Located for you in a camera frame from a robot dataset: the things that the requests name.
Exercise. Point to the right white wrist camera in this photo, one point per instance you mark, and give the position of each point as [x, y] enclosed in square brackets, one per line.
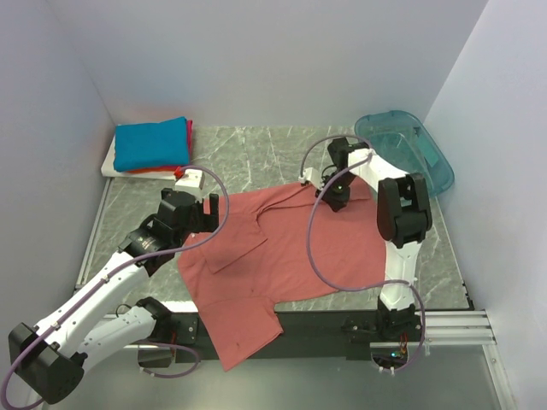
[311, 176]

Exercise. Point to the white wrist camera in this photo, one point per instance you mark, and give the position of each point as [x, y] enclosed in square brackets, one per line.
[311, 176]
[190, 181]

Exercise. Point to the aluminium frame rail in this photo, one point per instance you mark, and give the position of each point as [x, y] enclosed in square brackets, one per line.
[450, 328]

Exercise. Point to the folded blue t shirt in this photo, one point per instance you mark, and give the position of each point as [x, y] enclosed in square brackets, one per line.
[157, 144]

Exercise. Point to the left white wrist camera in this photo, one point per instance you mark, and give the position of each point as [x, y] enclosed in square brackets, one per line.
[190, 181]

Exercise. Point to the white board under stack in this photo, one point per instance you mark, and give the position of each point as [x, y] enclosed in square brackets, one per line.
[108, 170]

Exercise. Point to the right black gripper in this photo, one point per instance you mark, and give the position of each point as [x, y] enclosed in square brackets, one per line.
[336, 202]

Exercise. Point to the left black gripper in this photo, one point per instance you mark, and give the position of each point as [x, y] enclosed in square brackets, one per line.
[207, 222]

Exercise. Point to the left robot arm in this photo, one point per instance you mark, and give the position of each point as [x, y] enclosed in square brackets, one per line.
[53, 356]

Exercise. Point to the folded orange t shirt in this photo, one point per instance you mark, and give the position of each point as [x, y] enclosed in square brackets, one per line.
[149, 170]

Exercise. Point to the teal plastic bin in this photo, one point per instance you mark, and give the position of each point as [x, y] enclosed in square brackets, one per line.
[401, 139]

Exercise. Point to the folded magenta t shirt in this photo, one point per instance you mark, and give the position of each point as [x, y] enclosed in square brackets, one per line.
[189, 127]

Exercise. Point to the black base beam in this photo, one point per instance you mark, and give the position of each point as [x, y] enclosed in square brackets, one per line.
[353, 335]

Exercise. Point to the salmon pink t shirt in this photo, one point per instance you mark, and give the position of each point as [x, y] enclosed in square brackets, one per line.
[264, 255]

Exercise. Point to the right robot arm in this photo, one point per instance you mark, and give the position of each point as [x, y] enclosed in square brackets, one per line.
[403, 219]

